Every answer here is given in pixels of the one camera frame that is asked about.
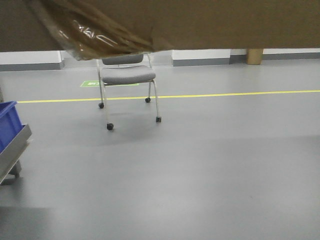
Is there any brown cardboard carton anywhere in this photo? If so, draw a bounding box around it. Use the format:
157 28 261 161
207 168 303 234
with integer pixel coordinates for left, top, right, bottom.
0 0 320 60

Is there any grey wheeled chair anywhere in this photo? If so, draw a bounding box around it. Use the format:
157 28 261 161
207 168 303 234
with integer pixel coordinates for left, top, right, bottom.
95 54 162 131

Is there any brown cylindrical bin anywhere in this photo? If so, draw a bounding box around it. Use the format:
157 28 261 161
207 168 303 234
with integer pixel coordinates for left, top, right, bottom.
246 48 264 65

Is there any blue bin lower left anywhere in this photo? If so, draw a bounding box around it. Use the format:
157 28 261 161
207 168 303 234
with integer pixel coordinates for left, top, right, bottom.
0 101 23 152

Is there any stainless steel shelf rail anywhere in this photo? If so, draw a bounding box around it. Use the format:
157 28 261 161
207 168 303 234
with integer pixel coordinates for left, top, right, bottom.
0 124 32 185

